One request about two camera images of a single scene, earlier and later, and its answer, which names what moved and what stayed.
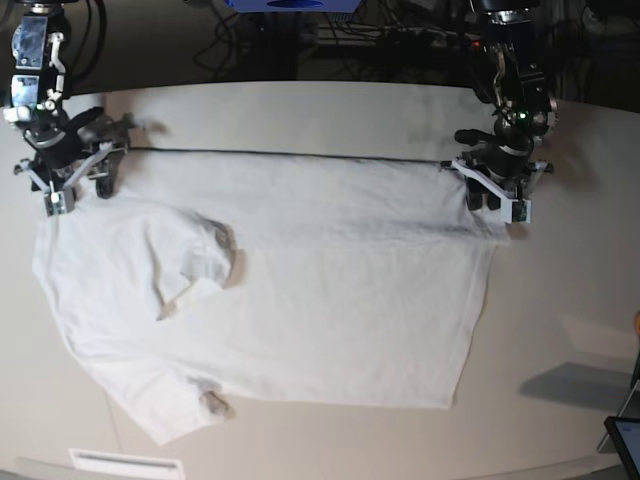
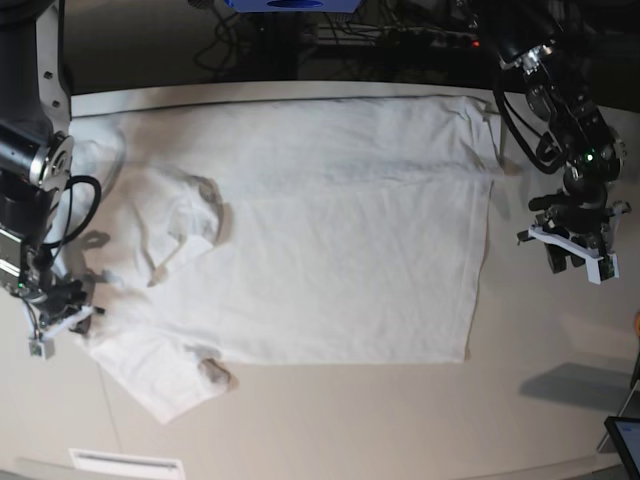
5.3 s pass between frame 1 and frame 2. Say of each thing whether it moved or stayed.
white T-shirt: moved
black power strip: stayed
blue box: stayed
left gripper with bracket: moved
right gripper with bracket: moved
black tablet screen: stayed
